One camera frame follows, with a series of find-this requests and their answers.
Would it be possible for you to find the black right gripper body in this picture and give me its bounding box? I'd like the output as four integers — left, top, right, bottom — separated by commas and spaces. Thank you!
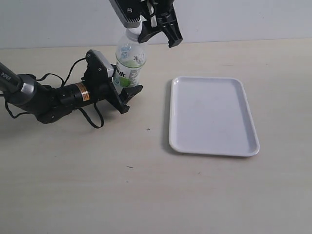
139, 0, 177, 29

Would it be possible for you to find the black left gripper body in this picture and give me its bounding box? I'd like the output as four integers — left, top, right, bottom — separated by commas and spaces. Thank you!
80, 62, 129, 114

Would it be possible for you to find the clear plastic drink bottle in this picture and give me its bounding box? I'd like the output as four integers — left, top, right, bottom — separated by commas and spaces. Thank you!
113, 34, 147, 94

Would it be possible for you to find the white bottle cap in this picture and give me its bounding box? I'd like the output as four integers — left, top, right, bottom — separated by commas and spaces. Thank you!
125, 23, 142, 41

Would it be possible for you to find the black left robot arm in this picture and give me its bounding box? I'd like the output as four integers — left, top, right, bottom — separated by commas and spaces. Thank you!
0, 62, 143, 129

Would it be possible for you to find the white rectangular plastic tray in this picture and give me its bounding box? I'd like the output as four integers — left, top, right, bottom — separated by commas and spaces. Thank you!
168, 76, 260, 157

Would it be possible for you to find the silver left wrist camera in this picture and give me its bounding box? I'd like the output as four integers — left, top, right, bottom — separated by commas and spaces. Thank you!
86, 49, 114, 78

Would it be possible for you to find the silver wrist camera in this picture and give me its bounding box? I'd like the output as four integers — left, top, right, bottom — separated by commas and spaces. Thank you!
86, 49, 114, 78
109, 0, 141, 29

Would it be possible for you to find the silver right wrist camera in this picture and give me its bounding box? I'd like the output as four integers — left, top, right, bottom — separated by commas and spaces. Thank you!
109, 0, 141, 29

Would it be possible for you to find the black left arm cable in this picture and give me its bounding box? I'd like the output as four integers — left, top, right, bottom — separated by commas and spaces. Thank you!
4, 58, 104, 129

